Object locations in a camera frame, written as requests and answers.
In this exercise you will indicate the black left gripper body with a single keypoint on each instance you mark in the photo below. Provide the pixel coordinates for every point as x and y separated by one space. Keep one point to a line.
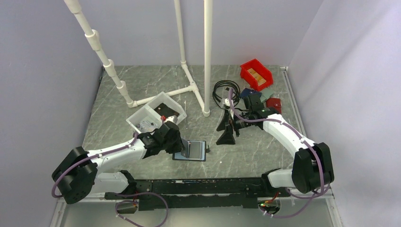
172 146

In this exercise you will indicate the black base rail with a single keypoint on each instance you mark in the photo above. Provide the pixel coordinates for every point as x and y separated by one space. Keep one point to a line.
245 192

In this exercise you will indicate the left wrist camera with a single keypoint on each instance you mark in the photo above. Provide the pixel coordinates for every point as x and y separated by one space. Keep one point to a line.
172 119

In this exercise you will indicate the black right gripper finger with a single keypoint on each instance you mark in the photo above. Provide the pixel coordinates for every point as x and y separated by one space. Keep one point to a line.
225 120
227 137

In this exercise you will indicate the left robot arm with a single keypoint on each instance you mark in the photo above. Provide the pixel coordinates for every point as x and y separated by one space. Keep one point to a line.
82 172

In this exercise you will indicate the cards in tray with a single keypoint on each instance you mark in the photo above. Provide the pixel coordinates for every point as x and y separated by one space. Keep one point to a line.
146 125

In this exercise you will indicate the white plastic divided tray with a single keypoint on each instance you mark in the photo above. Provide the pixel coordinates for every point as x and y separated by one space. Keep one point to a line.
147 111

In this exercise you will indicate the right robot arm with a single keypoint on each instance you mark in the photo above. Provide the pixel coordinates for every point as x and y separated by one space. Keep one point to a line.
312 167

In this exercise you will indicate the gold card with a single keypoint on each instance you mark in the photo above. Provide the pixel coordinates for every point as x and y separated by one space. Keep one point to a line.
260 80
253 73

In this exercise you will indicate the black leather card holder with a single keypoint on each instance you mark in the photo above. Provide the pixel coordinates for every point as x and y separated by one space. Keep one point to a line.
194 150

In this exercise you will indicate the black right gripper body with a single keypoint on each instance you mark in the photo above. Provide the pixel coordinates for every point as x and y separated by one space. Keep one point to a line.
239 125

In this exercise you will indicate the white PVC pipe frame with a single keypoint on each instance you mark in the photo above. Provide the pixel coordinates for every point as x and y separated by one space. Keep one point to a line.
176 12

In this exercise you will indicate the mint green card holder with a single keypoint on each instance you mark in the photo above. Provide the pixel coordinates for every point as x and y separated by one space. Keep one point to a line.
266 94

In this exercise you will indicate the red plastic bin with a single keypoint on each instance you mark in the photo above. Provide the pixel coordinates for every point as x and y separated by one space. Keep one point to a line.
262 70

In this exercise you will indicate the blue leather card holder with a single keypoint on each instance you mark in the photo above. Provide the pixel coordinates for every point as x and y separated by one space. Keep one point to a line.
247 91

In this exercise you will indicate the red leather card holder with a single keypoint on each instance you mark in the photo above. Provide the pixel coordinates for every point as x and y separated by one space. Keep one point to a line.
274 103

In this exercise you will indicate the gold card in bin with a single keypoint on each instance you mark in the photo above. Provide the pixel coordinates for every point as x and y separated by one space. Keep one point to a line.
260 80

